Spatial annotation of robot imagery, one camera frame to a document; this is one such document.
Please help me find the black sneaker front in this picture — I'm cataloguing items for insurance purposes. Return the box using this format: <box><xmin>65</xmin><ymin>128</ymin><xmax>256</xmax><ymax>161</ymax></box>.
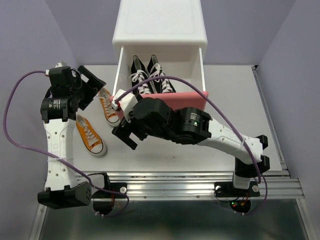
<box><xmin>129</xmin><ymin>55</ymin><xmax>154</xmax><ymax>95</ymax></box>

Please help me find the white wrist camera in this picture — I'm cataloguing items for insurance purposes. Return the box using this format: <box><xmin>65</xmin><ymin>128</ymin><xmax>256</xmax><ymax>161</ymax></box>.
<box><xmin>45</xmin><ymin>61</ymin><xmax>68</xmax><ymax>77</ymax></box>
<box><xmin>109</xmin><ymin>89</ymin><xmax>138</xmax><ymax>123</ymax></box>

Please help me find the white shoe cabinet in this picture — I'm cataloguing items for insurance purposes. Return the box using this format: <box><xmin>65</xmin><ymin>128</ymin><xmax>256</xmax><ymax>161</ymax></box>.
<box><xmin>112</xmin><ymin>0</ymin><xmax>208</xmax><ymax>92</ymax></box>

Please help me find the dark pink drawer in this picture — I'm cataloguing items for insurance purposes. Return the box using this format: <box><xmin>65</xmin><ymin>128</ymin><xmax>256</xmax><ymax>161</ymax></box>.
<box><xmin>112</xmin><ymin>45</ymin><xmax>209</xmax><ymax>111</ymax></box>

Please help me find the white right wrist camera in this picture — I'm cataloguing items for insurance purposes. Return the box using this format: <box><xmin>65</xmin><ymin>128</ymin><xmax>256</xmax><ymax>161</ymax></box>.
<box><xmin>109</xmin><ymin>89</ymin><xmax>138</xmax><ymax>123</ymax></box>

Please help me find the black sneaker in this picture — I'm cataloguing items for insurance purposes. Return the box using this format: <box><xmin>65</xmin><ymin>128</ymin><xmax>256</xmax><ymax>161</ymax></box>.
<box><xmin>146</xmin><ymin>54</ymin><xmax>177</xmax><ymax>94</ymax></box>
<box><xmin>129</xmin><ymin>55</ymin><xmax>154</xmax><ymax>95</ymax></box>

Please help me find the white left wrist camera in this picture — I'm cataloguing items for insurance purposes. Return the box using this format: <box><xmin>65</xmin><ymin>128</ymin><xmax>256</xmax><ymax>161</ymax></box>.
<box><xmin>45</xmin><ymin>61</ymin><xmax>68</xmax><ymax>77</ymax></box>

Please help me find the orange sneaker near cabinet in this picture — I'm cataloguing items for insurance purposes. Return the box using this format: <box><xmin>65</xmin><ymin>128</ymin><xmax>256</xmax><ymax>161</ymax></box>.
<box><xmin>97</xmin><ymin>88</ymin><xmax>120</xmax><ymax>128</ymax></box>

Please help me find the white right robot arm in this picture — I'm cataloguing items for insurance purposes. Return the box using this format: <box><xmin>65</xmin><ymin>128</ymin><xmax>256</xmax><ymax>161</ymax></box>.
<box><xmin>112</xmin><ymin>97</ymin><xmax>270</xmax><ymax>198</ymax></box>

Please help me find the aluminium mounting rail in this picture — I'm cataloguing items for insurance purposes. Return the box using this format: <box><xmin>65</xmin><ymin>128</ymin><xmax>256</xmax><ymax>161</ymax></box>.
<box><xmin>108</xmin><ymin>170</ymin><xmax>305</xmax><ymax>201</ymax></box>

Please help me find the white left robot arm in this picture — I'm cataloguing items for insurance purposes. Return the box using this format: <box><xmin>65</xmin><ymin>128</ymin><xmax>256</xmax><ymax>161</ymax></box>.
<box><xmin>37</xmin><ymin>65</ymin><xmax>106</xmax><ymax>209</ymax></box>

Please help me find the orange sneaker front left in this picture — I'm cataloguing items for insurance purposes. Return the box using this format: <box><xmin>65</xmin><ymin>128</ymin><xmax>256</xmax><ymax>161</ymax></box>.
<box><xmin>76</xmin><ymin>114</ymin><xmax>107</xmax><ymax>157</ymax></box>

